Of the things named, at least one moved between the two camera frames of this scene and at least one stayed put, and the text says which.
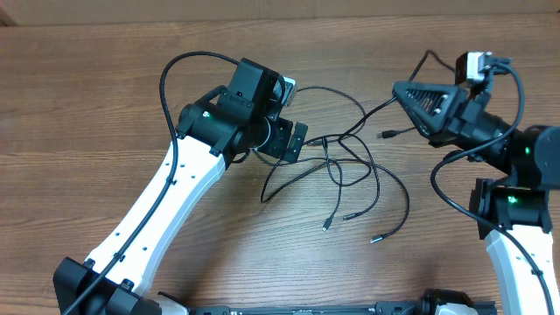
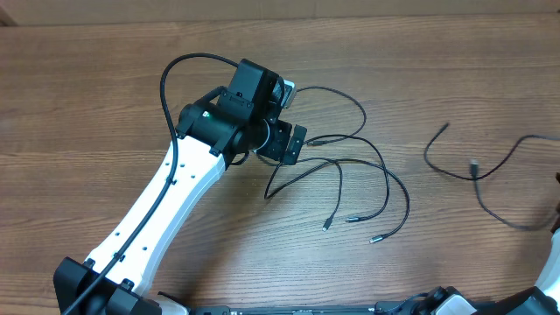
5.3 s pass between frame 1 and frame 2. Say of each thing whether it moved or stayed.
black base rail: stayed
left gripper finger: stayed
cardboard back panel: stayed
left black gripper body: stayed
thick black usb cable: moved
